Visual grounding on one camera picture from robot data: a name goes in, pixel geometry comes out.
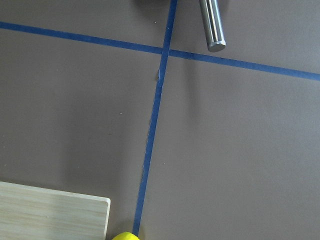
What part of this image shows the yellow lemon left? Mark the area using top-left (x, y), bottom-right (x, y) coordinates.
top-left (112, 232), bottom-right (140, 240)

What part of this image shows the metal scoop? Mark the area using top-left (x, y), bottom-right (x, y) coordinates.
top-left (199, 0), bottom-right (226, 53)

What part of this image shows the wooden cutting board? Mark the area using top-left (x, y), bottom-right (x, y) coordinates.
top-left (0, 181), bottom-right (111, 240)

